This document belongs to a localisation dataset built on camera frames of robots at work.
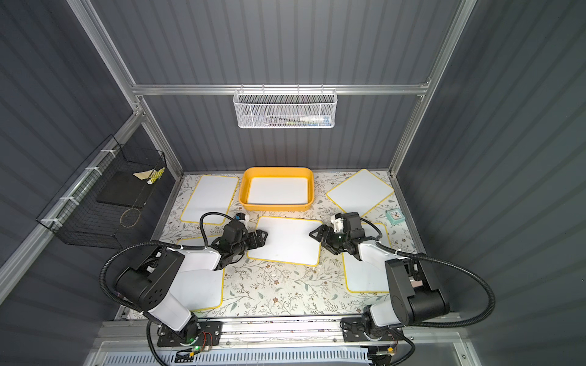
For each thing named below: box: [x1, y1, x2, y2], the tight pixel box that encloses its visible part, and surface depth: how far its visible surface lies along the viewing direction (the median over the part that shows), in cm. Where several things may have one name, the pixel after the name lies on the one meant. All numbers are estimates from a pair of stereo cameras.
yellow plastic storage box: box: [238, 166, 316, 212], surface depth 114 cm
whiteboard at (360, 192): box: [325, 169, 395, 218], surface depth 118 cm
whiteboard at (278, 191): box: [247, 176, 309, 205], surface depth 114 cm
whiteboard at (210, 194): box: [180, 175, 240, 225], surface depth 114 cm
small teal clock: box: [385, 208, 406, 225], surface depth 102 cm
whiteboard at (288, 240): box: [247, 215, 323, 267], surface depth 100 cm
